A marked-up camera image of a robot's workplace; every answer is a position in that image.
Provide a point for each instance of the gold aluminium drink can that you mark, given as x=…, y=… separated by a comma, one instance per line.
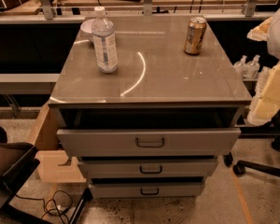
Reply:
x=195, y=33

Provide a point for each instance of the left small clear bottle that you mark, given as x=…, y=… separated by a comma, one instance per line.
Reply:
x=240, y=66

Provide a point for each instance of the small clear bottle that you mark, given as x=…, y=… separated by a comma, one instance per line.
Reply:
x=252, y=68
x=240, y=66

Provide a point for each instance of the wooden box on floor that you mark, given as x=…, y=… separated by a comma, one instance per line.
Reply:
x=54, y=165

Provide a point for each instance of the middle grey drawer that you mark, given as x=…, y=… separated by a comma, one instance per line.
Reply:
x=147, y=168

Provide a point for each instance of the right small clear bottle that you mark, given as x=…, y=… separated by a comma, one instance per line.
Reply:
x=252, y=68

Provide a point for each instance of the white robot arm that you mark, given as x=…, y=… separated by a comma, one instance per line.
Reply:
x=273, y=37

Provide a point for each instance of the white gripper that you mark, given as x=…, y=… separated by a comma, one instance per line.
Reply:
x=267, y=94

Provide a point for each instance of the bottom grey drawer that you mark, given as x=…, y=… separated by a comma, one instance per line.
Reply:
x=146, y=190

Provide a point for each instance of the clear blue plastic water bottle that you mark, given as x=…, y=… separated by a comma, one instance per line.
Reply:
x=104, y=41

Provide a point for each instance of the grey drawer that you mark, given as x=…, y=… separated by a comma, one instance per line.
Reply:
x=147, y=168
x=148, y=143
x=146, y=190

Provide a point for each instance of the grey metal shelf frame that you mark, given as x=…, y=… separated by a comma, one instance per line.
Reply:
x=62, y=11

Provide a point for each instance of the top grey drawer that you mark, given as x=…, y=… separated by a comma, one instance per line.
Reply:
x=148, y=143

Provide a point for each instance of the white bowl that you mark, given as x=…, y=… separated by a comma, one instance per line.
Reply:
x=86, y=30

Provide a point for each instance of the grey drawer cabinet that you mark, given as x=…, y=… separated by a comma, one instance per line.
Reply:
x=156, y=87

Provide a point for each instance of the brown chair at left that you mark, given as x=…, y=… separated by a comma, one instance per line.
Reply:
x=17, y=163

